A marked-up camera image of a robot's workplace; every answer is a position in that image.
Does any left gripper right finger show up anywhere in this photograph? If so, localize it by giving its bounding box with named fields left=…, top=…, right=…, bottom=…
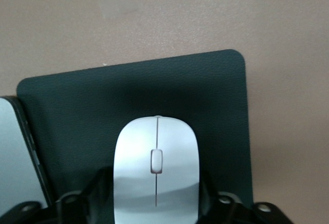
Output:
left=197, top=169, right=294, bottom=224

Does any black mouse pad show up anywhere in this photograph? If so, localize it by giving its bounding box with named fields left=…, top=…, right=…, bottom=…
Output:
left=16, top=48, right=254, bottom=209

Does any silver laptop with apple logo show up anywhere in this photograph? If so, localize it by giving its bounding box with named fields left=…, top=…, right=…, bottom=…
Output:
left=0, top=96, right=53, bottom=208

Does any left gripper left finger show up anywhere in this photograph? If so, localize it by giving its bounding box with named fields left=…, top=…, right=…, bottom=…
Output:
left=0, top=166, right=115, bottom=224

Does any white computer mouse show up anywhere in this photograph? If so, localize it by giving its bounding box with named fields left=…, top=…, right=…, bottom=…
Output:
left=113, top=115, right=200, bottom=224

